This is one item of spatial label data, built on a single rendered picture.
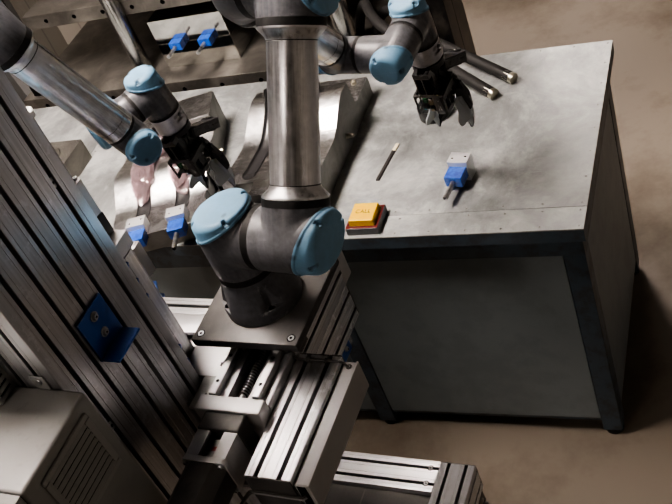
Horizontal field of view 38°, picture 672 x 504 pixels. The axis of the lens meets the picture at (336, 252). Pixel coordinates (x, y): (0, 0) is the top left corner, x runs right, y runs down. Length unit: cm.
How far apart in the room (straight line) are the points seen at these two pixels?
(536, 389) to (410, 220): 64
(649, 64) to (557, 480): 185
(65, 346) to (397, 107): 131
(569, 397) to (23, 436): 151
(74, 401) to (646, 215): 218
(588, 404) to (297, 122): 134
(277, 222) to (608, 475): 136
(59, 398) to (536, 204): 111
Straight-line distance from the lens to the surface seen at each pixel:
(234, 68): 311
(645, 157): 350
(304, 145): 158
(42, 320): 154
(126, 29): 324
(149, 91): 212
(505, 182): 224
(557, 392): 260
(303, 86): 158
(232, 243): 165
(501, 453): 274
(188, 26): 316
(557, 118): 239
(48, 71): 190
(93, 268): 162
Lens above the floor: 220
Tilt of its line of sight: 39 degrees down
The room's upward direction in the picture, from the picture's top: 24 degrees counter-clockwise
